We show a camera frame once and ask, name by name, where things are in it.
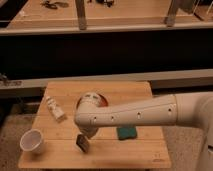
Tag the dark eraser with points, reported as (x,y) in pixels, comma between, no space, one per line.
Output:
(82,143)

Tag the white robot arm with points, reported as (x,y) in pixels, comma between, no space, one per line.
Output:
(183,109)

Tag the orange round plate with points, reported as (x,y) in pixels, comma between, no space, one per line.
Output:
(104,99)

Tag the green sponge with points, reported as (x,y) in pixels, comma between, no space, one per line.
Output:
(124,133)

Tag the white tube bottle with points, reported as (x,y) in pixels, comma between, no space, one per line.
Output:
(55,109)

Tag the wooden small table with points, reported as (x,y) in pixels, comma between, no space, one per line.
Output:
(147,151)

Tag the black object on bench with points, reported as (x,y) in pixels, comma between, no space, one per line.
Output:
(108,3)

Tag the white paper cup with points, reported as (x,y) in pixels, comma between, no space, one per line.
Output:
(32,141)

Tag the dark tool on bench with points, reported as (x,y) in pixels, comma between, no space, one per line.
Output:
(54,5)

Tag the left metal post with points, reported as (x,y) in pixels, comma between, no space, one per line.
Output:
(80,8)

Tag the metal post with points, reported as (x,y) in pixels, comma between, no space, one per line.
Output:
(80,8)
(171,14)

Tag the right metal post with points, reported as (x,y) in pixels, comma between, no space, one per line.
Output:
(171,14)

